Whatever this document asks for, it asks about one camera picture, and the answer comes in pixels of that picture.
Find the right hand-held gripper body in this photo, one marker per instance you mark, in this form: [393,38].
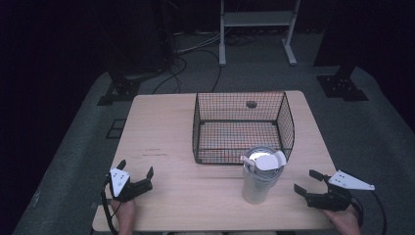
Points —
[332,199]

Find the person's right hand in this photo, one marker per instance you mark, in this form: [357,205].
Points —
[346,222]

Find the black stand base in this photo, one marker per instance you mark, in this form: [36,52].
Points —
[120,91]
[341,86]

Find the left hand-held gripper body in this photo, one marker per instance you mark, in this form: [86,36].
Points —
[132,190]

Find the white metal stand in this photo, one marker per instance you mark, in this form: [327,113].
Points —
[257,18]

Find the small dark object in basket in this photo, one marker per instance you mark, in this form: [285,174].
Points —
[251,104]

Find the white tumbler with lid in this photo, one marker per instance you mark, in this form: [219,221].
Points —
[257,187]

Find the person's left hand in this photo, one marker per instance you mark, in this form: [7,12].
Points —
[126,213]

